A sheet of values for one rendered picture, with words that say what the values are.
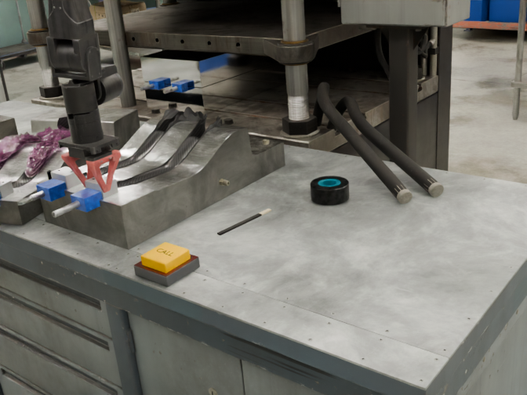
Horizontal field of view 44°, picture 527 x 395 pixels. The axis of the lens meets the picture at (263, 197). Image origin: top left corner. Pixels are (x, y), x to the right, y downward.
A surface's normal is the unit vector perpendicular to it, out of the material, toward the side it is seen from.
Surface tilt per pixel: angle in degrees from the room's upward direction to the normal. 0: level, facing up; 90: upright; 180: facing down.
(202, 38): 90
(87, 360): 90
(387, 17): 90
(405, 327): 0
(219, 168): 90
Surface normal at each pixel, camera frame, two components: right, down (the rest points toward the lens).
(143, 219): 0.79, 0.18
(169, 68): -0.61, 0.35
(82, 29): 0.91, 0.18
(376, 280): -0.07, -0.92
